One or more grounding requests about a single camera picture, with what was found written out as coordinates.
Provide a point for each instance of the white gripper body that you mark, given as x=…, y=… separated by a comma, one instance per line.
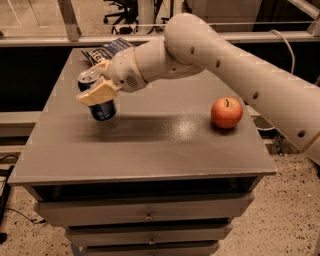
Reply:
x=124, y=72

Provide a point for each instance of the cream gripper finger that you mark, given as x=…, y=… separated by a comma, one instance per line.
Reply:
x=102, y=91
x=102, y=66

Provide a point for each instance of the blue pepsi can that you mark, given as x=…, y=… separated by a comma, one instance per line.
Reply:
x=100, y=112

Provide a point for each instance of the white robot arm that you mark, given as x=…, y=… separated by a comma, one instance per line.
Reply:
x=190, y=45

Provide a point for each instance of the red apple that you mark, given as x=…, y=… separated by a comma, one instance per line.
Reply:
x=226, y=112

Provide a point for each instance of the blue chip bag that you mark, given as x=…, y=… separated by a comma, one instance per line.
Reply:
x=106, y=51

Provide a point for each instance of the black office chair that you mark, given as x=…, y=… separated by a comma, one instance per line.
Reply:
x=126, y=18

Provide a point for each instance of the grey drawer cabinet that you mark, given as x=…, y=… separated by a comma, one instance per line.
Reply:
x=160, y=143

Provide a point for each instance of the top grey drawer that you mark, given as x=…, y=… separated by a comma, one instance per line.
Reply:
x=146, y=210

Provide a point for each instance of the grey drawer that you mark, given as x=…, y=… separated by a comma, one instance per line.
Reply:
x=149, y=235
x=169, y=249
x=146, y=210

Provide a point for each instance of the middle grey drawer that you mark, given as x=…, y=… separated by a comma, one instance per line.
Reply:
x=149, y=235

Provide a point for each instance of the bottom grey drawer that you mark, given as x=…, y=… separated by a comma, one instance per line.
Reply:
x=169, y=249

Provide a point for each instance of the metal window rail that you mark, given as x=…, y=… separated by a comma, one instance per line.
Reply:
x=85, y=41

